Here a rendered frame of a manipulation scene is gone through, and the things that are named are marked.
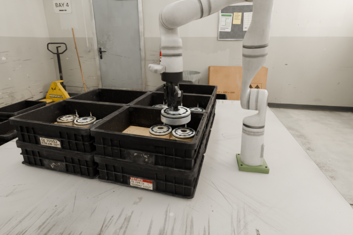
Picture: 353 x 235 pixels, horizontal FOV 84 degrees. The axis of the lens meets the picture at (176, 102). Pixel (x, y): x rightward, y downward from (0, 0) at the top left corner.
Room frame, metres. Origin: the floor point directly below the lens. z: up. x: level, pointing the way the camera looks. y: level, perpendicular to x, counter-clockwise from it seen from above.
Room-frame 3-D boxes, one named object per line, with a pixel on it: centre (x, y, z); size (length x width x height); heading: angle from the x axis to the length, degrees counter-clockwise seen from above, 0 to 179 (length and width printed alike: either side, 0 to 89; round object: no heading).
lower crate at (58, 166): (0.86, 0.48, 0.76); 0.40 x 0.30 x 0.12; 74
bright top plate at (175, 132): (0.78, -0.03, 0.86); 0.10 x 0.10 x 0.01
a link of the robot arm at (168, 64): (0.67, 0.03, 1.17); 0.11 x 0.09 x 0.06; 112
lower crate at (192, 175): (0.75, 0.09, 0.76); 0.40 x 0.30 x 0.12; 74
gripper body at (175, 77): (0.67, 0.02, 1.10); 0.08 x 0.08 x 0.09
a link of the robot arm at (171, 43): (0.68, 0.02, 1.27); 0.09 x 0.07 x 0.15; 16
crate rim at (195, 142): (0.75, 0.09, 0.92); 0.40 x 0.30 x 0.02; 74
